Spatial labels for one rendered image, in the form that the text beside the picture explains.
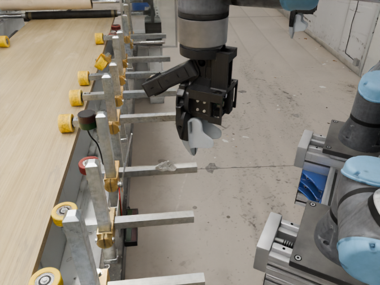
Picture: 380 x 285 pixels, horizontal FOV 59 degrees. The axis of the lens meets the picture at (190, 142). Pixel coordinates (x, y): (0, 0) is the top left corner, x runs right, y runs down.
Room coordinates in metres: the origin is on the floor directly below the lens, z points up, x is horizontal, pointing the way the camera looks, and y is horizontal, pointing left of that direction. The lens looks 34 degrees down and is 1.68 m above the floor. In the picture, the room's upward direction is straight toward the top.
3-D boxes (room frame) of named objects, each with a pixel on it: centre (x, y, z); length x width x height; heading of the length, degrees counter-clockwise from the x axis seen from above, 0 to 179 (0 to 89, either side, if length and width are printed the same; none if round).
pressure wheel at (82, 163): (1.02, 0.38, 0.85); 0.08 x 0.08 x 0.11
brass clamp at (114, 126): (1.26, 0.33, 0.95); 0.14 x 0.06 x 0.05; 6
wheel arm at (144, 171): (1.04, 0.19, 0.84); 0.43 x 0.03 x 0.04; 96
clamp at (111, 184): (1.01, 0.30, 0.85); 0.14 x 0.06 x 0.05; 6
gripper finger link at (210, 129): (0.53, -0.03, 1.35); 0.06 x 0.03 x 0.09; 63
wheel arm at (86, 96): (1.53, 0.32, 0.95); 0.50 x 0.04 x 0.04; 96
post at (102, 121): (0.99, 0.30, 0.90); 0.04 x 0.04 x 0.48; 6
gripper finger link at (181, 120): (0.50, 0.01, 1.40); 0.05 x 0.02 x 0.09; 153
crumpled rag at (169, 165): (1.05, 0.09, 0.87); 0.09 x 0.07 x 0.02; 96
